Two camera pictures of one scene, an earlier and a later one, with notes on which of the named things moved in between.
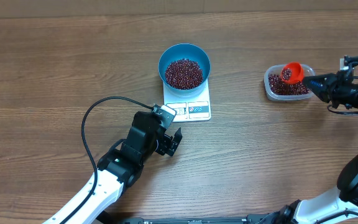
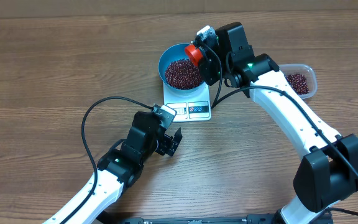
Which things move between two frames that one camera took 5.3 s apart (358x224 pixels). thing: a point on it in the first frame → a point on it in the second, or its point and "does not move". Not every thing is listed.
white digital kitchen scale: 190,108 does not move
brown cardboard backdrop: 74,9 does not move
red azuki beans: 184,74 does not move
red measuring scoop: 293,73 → 192,53
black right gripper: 326,94 → 208,70
